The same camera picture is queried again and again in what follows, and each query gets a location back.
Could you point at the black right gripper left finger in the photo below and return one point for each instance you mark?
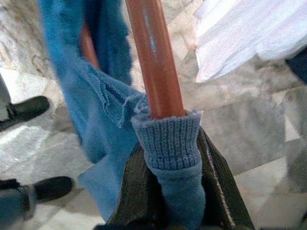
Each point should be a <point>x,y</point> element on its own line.
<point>136,191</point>

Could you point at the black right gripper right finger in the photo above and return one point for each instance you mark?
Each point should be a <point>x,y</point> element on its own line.
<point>223,191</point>

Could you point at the pink red clothes hanger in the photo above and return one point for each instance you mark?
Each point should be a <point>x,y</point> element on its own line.
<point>153,72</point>

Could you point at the white sleeveless top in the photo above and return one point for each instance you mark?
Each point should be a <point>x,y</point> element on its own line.
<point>239,36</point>

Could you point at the navy blue long garment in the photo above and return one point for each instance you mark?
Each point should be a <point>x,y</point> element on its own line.
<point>298,68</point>

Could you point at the bright blue cloth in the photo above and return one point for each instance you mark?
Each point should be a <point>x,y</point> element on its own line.
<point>96,119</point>

